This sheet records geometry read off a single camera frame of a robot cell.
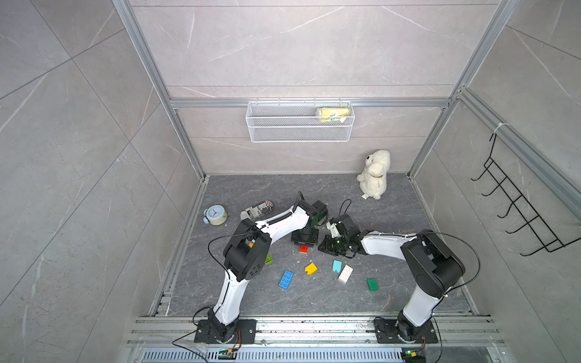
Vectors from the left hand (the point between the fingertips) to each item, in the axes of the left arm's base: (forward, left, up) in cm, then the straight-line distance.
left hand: (309, 242), depth 91 cm
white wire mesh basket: (+47, +2, +26) cm, 54 cm away
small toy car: (+16, +25, 0) cm, 29 cm away
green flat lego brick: (-17, -23, -3) cm, 28 cm away
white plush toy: (+28, -32, +7) cm, 43 cm away
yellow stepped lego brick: (-10, 0, -3) cm, 11 cm away
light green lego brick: (-20, +13, +30) cm, 38 cm away
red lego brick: (-3, +2, +1) cm, 4 cm away
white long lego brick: (-13, -13, -3) cm, 19 cm away
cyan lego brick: (-10, -10, -2) cm, 14 cm away
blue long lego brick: (-14, +10, -2) cm, 18 cm away
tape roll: (+15, +41, 0) cm, 44 cm away
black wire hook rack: (-17, -61, +30) cm, 70 cm away
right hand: (-2, -4, -3) cm, 5 cm away
